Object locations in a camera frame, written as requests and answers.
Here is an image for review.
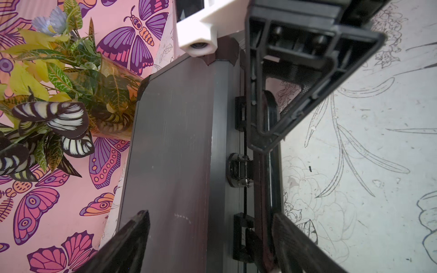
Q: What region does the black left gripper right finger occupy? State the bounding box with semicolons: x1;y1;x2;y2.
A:
272;213;346;273

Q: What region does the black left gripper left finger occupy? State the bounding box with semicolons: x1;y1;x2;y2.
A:
78;210;150;273

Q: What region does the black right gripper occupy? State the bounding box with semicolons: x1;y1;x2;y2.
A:
245;1;388;154

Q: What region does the dark grey poker case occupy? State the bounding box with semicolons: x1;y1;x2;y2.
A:
118;36;282;273

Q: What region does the amber glass plant vase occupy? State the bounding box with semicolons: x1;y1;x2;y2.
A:
67;56;142;141

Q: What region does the artificial green leafy plant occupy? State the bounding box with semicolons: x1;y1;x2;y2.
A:
0;0;134;183

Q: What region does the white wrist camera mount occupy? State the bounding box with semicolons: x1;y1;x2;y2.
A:
174;0;249;57

